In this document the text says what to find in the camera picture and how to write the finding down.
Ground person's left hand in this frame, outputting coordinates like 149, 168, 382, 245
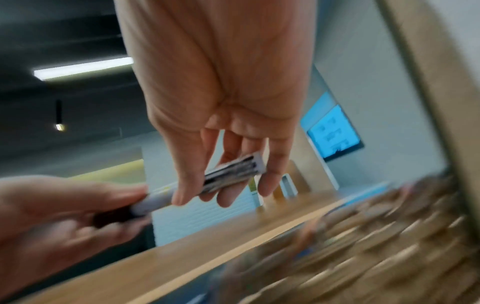
0, 174, 153, 299

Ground person's right hand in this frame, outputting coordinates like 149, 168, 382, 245
112, 0, 320, 208

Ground black and white markers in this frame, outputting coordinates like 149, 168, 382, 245
91, 188, 177, 228

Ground woven wicker basket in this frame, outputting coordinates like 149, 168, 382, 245
209, 172, 480, 304

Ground small ceiling spotlight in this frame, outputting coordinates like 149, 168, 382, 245
54, 99, 67, 132

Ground window with building view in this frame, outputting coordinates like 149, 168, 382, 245
299, 92, 366, 163

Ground brown wooden chair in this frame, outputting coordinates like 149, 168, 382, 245
273, 161, 312, 200

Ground linear ceiling light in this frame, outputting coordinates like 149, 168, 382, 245
32, 57, 135, 82

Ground wooden table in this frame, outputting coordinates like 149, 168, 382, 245
11, 189, 358, 304

